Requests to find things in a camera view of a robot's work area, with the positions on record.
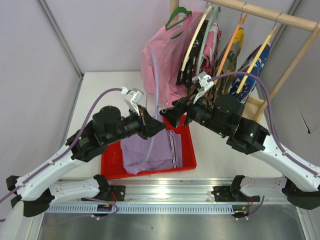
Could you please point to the pink t-shirt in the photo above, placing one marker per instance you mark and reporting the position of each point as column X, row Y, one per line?
column 163, row 55

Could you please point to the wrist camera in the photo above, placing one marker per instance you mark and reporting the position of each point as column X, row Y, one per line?
column 202, row 84
column 132, row 97

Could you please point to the wooden clothes rack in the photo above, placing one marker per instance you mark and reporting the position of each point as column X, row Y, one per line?
column 277, row 75

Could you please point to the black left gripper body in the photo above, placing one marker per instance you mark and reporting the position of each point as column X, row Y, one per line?
column 144, row 122

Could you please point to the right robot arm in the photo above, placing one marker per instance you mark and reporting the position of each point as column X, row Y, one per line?
column 225, row 118

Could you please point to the cream hanger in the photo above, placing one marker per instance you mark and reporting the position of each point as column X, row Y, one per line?
column 195, row 33

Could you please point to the black floral garment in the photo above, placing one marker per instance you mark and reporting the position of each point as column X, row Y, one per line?
column 184, row 78

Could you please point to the purple hanger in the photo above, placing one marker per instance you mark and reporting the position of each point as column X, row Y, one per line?
column 155, row 100

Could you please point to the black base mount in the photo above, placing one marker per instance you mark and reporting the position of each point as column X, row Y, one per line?
column 115, row 193
column 231, row 193

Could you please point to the red plastic tray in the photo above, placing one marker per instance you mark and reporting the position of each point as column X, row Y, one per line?
column 112, row 160

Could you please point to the orange hanger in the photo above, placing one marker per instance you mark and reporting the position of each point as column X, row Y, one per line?
column 228, row 59

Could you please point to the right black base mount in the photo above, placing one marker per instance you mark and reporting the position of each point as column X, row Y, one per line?
column 231, row 193

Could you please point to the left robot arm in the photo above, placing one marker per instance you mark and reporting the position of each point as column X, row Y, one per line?
column 41, row 189

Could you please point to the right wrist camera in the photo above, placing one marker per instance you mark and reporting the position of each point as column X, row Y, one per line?
column 202, row 84

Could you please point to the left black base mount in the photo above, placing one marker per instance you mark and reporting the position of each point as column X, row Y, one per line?
column 115, row 193

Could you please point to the aluminium rail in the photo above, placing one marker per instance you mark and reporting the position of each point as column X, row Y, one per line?
column 164, row 189

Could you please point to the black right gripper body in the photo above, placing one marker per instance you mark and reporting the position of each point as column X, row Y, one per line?
column 187, row 110

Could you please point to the white cable duct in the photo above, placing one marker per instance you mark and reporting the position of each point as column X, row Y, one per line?
column 99, row 208

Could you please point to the camouflage garment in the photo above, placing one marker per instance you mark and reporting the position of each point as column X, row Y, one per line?
column 220, row 87

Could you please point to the pink patterned garment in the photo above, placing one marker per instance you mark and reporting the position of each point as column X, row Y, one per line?
column 207, row 49

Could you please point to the purple trousers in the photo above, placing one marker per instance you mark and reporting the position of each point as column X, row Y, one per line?
column 134, row 150

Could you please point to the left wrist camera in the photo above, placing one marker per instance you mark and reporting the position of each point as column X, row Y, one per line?
column 132, row 97

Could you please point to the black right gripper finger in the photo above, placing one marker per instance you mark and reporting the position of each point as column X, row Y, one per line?
column 173, row 115
column 180, row 106

